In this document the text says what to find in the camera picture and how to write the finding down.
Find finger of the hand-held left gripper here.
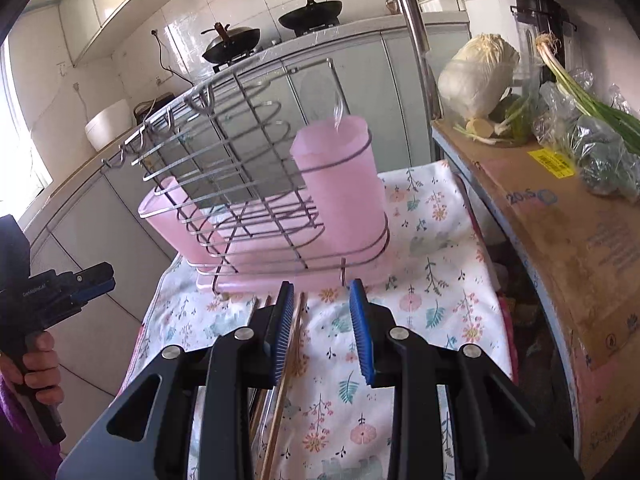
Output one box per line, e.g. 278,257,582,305
60,261,117,289
65,282,115,312

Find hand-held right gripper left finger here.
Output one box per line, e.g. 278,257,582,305
57,280,296,480

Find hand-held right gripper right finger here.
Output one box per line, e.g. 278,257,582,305
348,279,586,480

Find wooden chopstick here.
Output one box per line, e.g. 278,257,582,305
255,292,304,480
260,291,309,480

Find tall pink plastic cup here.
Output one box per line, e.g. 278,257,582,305
290,115,390,256

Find metal wire dish rack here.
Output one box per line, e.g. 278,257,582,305
102,57,391,301

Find person's left forearm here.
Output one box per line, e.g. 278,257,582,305
0,375,63,480

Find person's left hand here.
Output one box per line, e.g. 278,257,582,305
0,332,66,407

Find pink drip tray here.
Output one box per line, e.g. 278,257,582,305
187,195,396,293

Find slanted pink plastic holder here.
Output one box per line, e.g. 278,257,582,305
137,176,231,266

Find floral cloth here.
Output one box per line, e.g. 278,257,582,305
120,160,516,480

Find white rice cooker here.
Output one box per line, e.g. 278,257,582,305
84,99,135,152

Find cardboard box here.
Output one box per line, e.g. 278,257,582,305
432,120,640,476

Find ginger piece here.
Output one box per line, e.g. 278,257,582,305
465,117,496,141

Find gas stove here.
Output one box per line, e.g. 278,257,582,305
212,19,347,73

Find napa cabbage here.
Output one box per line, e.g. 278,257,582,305
437,33,521,120

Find plastic bag of greens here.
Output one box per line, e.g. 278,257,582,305
532,70,640,198

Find metal pole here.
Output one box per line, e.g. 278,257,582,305
392,0,443,121

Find green onions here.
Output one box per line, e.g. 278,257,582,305
535,32,640,156

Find white plastic container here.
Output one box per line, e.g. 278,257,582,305
419,0,468,13

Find black blender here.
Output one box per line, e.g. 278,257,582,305
510,0,576,101

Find black power cable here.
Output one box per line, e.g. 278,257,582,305
150,30,193,88

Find black wok with wooden handle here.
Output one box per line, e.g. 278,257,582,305
201,22,262,63

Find white wall cabinet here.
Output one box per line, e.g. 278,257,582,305
30,0,161,68

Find black wok with dark handle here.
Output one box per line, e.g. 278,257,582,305
278,0,344,31

